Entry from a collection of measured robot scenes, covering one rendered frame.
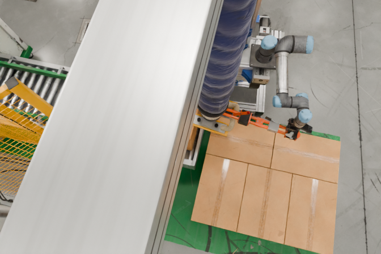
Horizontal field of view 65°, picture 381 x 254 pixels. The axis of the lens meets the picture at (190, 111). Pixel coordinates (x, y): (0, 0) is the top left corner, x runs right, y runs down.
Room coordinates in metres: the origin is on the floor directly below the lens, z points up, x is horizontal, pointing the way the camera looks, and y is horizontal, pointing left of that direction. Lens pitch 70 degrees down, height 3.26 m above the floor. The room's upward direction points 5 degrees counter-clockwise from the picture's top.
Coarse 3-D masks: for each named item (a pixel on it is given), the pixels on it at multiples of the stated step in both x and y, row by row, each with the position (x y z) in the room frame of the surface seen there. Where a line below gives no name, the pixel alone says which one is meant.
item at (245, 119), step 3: (240, 111) 0.72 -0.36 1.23; (243, 111) 0.73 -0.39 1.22; (249, 114) 0.70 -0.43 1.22; (240, 117) 0.68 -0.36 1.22; (243, 117) 0.68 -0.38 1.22; (246, 117) 0.68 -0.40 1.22; (249, 117) 0.67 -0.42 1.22; (240, 120) 0.66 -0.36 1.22; (243, 120) 0.66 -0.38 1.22; (246, 120) 0.66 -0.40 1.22; (249, 120) 0.65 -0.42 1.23; (240, 123) 0.65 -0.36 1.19; (243, 123) 0.64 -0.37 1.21; (246, 123) 0.63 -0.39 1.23
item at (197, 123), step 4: (196, 116) 0.76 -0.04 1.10; (200, 116) 0.76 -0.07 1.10; (196, 120) 0.73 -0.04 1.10; (200, 120) 0.72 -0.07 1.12; (196, 124) 0.70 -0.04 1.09; (200, 124) 0.69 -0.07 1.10; (216, 124) 0.67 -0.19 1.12; (220, 124) 0.68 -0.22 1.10; (224, 124) 0.68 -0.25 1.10; (228, 124) 0.68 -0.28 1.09; (204, 128) 0.66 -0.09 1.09; (208, 128) 0.66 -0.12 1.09; (212, 128) 0.65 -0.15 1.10; (216, 128) 0.65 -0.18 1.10; (216, 132) 0.62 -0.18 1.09; (220, 132) 0.62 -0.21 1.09; (224, 132) 0.61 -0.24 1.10
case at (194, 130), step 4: (196, 112) 0.85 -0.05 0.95; (200, 112) 0.93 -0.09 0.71; (192, 128) 0.71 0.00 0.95; (196, 128) 0.79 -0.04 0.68; (192, 132) 0.68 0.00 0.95; (196, 132) 0.79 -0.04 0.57; (192, 136) 0.67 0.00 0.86; (192, 140) 0.66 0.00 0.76; (188, 144) 0.62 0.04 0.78; (192, 144) 0.65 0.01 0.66; (188, 148) 0.63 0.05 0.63
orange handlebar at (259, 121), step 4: (228, 108) 0.76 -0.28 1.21; (232, 112) 0.73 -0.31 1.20; (236, 112) 0.72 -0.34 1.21; (228, 116) 0.70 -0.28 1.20; (232, 116) 0.70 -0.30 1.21; (236, 116) 0.69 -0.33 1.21; (252, 116) 0.68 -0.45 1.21; (256, 120) 0.65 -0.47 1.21; (260, 120) 0.65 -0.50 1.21; (264, 120) 0.65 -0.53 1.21; (252, 124) 0.63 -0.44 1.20; (256, 124) 0.62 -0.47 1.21; (260, 124) 0.62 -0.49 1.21; (284, 128) 0.58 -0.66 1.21; (280, 132) 0.55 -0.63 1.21; (284, 132) 0.55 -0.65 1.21
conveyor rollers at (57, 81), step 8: (0, 72) 1.62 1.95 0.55; (8, 72) 1.62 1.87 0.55; (16, 72) 1.61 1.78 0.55; (24, 72) 1.60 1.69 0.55; (0, 80) 1.55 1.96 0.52; (24, 80) 1.51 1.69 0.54; (32, 80) 1.50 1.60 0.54; (40, 80) 1.49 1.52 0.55; (48, 80) 1.48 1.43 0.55; (56, 80) 1.48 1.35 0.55; (64, 80) 1.47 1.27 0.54; (48, 88) 1.40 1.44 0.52; (56, 88) 1.39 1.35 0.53; (8, 96) 1.34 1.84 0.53; (16, 96) 1.33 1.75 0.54; (40, 96) 1.30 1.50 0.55; (48, 96) 1.30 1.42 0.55; (32, 112) 1.14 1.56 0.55; (32, 120) 1.06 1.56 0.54; (40, 120) 1.05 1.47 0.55; (192, 152) 0.61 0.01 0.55
